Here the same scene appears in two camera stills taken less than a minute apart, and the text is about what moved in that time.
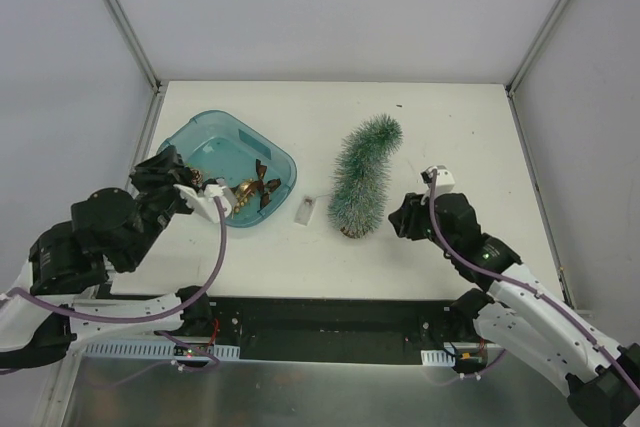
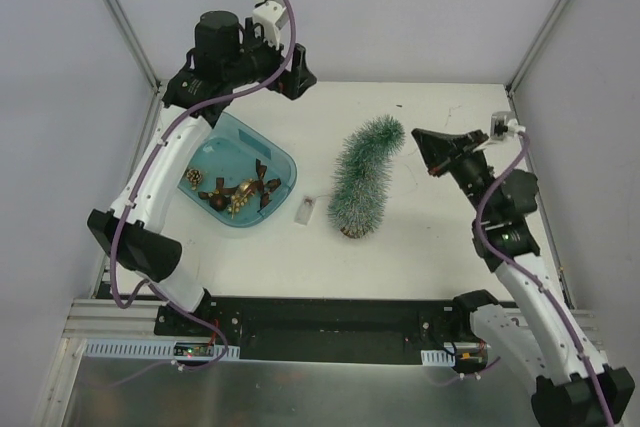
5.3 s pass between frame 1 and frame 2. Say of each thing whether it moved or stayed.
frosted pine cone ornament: stayed
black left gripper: moved
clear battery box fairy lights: stayed
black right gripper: moved
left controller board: stayed
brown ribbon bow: moved
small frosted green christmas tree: stayed
